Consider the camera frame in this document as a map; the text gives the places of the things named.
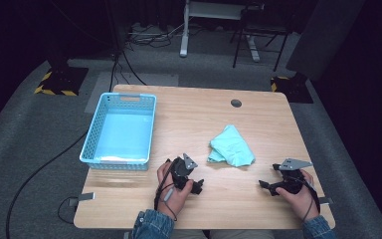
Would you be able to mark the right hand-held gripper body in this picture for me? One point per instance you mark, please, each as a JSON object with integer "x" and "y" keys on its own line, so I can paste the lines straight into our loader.
{"x": 291, "y": 182}

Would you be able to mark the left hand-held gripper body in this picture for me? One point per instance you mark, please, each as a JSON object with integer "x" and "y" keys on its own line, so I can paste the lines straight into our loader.
{"x": 180, "y": 169}

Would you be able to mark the mint green shorts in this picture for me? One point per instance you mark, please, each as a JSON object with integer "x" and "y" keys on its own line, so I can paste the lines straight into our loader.
{"x": 230, "y": 146}

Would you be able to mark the person's right hand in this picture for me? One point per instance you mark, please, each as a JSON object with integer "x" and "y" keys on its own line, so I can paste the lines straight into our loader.
{"x": 301, "y": 202}

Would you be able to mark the person's left hand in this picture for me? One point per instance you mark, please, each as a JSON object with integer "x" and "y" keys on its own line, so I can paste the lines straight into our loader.
{"x": 175, "y": 202}

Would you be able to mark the grey table edge clamp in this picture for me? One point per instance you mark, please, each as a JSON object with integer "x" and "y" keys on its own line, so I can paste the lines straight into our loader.
{"x": 325, "y": 200}
{"x": 86, "y": 196}

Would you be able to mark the light blue plastic basket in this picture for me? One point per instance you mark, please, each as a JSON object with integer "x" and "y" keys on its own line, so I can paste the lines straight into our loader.
{"x": 122, "y": 136}

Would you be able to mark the grey round table grommet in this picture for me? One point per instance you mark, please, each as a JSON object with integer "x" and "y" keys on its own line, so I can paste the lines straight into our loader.
{"x": 236, "y": 103}

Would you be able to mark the black stand base yellow stripes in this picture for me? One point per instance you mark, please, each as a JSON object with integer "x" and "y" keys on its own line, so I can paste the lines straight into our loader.
{"x": 291, "y": 89}
{"x": 61, "y": 81}

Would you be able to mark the grey upright panel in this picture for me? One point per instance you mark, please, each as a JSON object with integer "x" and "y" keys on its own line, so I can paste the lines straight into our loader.
{"x": 325, "y": 36}

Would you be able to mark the black tripod pole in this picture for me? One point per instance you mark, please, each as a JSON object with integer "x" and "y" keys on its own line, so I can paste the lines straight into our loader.
{"x": 114, "y": 30}

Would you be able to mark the white desk frame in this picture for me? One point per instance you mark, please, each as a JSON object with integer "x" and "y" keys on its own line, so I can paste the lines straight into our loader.
{"x": 184, "y": 43}

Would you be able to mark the black metal chair frame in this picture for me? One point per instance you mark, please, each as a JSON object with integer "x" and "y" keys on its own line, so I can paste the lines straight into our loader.
{"x": 262, "y": 30}

